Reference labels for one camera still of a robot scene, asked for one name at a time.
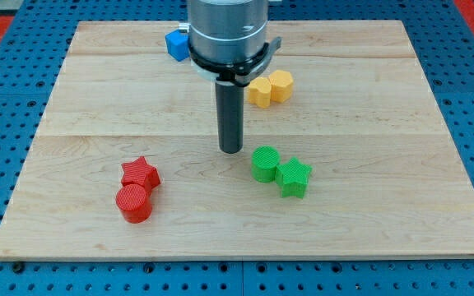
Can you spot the red cylinder block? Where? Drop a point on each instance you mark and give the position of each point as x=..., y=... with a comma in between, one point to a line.
x=134, y=203

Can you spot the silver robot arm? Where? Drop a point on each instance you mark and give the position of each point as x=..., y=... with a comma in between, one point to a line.
x=227, y=39

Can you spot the yellow hexagon block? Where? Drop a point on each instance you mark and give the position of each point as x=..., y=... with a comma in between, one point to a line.
x=282, y=83

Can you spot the yellow heart block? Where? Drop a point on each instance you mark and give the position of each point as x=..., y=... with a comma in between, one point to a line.
x=259, y=92

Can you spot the blue cube block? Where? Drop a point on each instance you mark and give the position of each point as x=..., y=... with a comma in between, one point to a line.
x=177, y=45

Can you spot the green cylinder block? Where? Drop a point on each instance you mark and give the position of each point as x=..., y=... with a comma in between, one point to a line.
x=265, y=160

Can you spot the black clamp ring mount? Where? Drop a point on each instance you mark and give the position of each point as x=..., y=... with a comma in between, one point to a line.
x=238, y=73

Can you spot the green star block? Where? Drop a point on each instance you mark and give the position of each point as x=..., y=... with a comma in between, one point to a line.
x=293, y=177

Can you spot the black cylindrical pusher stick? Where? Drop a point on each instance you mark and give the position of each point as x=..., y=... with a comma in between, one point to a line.
x=230, y=117

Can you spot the red star block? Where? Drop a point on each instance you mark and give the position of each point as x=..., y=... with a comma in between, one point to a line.
x=139, y=172

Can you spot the wooden board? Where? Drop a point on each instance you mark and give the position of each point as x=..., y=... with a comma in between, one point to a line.
x=387, y=180

